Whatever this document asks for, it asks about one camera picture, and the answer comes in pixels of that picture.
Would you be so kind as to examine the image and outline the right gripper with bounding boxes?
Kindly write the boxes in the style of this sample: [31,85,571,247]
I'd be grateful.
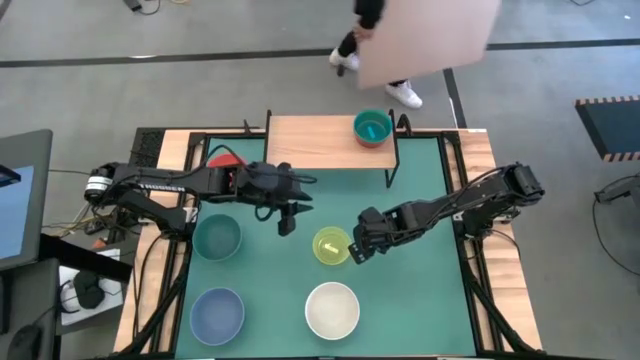
[348,205,404,265]

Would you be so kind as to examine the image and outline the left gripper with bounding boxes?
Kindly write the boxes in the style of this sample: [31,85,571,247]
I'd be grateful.
[245,160,315,238]

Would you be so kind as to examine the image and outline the yellow translucent bowl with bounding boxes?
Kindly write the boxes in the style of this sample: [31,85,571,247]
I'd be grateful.
[311,225,353,267]

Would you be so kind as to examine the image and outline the white bowl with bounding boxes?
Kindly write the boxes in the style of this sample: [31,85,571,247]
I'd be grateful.
[304,281,361,342]

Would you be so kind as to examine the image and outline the dark teal bowl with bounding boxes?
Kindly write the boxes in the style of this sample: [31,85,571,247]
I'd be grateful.
[192,213,243,263]

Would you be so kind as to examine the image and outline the red bowl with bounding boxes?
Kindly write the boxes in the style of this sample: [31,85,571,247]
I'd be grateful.
[207,153,247,170]

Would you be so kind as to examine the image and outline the green translucent bowl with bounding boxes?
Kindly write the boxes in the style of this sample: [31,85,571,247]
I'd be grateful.
[352,108,395,146]

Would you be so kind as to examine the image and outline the wooden shelf black metal legs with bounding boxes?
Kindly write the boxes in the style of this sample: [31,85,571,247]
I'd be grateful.
[263,108,401,190]

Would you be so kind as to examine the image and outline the green table mat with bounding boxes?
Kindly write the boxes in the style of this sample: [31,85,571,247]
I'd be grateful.
[174,137,477,357]

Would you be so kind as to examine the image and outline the blue-grey bowl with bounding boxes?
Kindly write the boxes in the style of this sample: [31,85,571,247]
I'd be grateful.
[189,286,246,347]

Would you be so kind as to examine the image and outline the black perforated box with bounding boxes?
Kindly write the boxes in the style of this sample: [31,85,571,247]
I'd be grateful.
[128,127,166,169]

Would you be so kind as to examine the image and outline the white paper sheet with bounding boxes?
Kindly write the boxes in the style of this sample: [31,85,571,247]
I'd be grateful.
[58,264,125,326]

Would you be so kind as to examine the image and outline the person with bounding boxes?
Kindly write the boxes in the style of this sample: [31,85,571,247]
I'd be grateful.
[328,0,424,110]

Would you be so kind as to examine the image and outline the large beige board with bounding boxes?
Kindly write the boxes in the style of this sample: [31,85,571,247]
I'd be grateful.
[355,0,503,91]

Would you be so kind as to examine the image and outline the black floor device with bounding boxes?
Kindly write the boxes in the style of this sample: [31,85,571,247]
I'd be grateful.
[593,174,640,204]

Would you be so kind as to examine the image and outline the black power adapter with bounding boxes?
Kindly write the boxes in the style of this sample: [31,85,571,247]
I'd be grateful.
[123,0,161,15]

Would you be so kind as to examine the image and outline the grey monitor blue screen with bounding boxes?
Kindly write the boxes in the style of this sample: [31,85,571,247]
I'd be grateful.
[0,128,54,271]

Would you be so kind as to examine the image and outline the black side desk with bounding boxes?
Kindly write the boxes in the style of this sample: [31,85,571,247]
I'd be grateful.
[0,233,134,360]

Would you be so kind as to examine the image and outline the small black device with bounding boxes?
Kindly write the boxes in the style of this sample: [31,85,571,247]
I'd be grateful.
[0,167,22,189]

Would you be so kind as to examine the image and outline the black metal table frame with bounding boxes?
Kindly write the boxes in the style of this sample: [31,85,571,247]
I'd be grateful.
[117,127,546,360]

